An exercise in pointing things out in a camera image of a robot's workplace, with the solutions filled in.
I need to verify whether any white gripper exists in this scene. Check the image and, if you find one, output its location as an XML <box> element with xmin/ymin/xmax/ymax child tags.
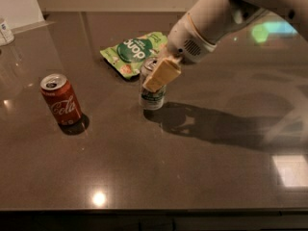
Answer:
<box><xmin>142</xmin><ymin>13</ymin><xmax>217</xmax><ymax>92</ymax></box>

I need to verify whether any white green 7up can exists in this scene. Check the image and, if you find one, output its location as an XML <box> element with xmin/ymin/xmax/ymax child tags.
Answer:
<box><xmin>139</xmin><ymin>57</ymin><xmax>167</xmax><ymax>111</ymax></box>

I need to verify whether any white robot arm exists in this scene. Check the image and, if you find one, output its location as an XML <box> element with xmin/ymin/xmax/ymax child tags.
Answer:
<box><xmin>142</xmin><ymin>0</ymin><xmax>308</xmax><ymax>92</ymax></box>

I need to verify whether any red coke can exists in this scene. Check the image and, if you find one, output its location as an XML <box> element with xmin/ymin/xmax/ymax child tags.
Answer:
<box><xmin>40</xmin><ymin>73</ymin><xmax>82</xmax><ymax>126</ymax></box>

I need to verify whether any green chip bag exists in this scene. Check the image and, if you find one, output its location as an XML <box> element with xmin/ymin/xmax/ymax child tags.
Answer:
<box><xmin>100</xmin><ymin>32</ymin><xmax>167</xmax><ymax>80</ymax></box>

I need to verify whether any white bottle at left edge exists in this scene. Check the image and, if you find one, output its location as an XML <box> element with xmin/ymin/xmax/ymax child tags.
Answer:
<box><xmin>0</xmin><ymin>17</ymin><xmax>14</xmax><ymax>46</ymax></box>

